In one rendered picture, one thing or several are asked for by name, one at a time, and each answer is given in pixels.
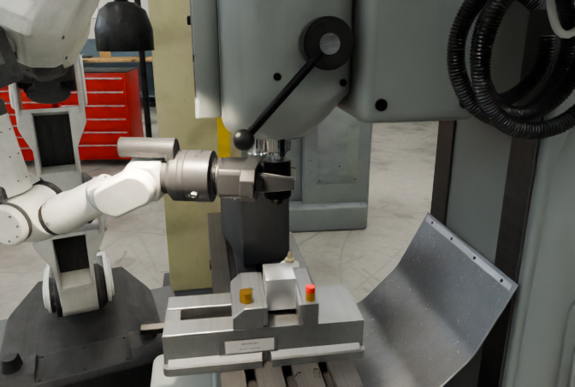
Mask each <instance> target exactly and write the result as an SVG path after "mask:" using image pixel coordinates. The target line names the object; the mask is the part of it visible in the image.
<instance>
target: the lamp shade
mask: <svg viewBox="0 0 575 387"><path fill-rule="evenodd" d="M94 32H95V40H96V48H97V51H154V50H155V48H154V38H153V28H152V25H151V22H150V20H149V17H148V15H147V13H146V11H145V10H144V9H143V8H141V7H140V6H139V5H138V4H137V3H134V2H129V1H128V0H114V1H113V2H107V3H106V4H105V5H104V6H103V7H102V8H100V9H99V10H98V14H97V19H96V23H95V27H94Z"/></svg>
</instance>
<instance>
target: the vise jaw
mask: <svg viewBox="0 0 575 387"><path fill-rule="evenodd" d="M245 288H247V289H251V290H252V302H251V303H249V304H242V303H240V290H241V289H245ZM230 293H231V307H232V321H233V330H245V329H255V328H263V327H264V325H268V305H267V300H266V296H265V291H264V283H263V278H262V273H261V272H245V273H240V274H239V275H238V276H237V277H235V278H234V279H233V280H232V281H231V282H230Z"/></svg>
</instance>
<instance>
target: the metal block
mask: <svg viewBox="0 0 575 387"><path fill-rule="evenodd" d="M263 283H264V291H265V296H266V300H267V305H268V311H272V310H282V309H293V308H295V307H296V278H295V275H294V273H293V267H292V265H291V263H277V264H265V265H263Z"/></svg>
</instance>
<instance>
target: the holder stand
mask: <svg viewBox="0 0 575 387"><path fill-rule="evenodd" d="M220 201H221V221H222V233H223V234H224V236H225V237H226V239H227V241H228V243H229V244H230V246H231V247H232V248H233V250H234V252H235V253H236V255H237V257H238V258H239V260H240V262H241V263H242V264H243V266H248V265H256V264H262V263H266V262H271V261H276V260H281V259H285V258H286V257H287V256H288V252H289V198H288V199H285V201H284V203H282V204H280V205H276V204H272V203H271V202H270V200H269V199H266V198H265V197H264V193H259V194H258V197H257V200H256V202H246V201H241V199H233V198H220Z"/></svg>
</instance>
